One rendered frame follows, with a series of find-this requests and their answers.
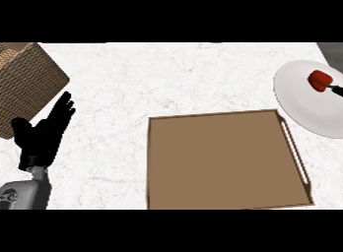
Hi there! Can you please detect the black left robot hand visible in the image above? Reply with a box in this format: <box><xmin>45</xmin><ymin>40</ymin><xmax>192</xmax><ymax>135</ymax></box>
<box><xmin>10</xmin><ymin>91</ymin><xmax>76</xmax><ymax>172</ymax></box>

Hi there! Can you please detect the red bell pepper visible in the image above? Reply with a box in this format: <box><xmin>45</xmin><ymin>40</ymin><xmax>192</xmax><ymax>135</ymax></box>
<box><xmin>306</xmin><ymin>69</ymin><xmax>340</xmax><ymax>94</ymax></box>

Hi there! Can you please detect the white round plate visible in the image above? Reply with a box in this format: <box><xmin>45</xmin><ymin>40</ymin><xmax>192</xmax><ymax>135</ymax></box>
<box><xmin>273</xmin><ymin>59</ymin><xmax>343</xmax><ymax>140</ymax></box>

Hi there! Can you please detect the brown wooden tray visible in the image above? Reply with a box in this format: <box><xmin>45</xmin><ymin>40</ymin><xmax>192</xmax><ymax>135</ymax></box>
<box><xmin>144</xmin><ymin>108</ymin><xmax>315</xmax><ymax>211</ymax></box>

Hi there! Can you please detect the brown wicker basket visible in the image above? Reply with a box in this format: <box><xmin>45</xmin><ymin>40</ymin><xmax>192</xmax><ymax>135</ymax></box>
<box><xmin>0</xmin><ymin>41</ymin><xmax>70</xmax><ymax>141</ymax></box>

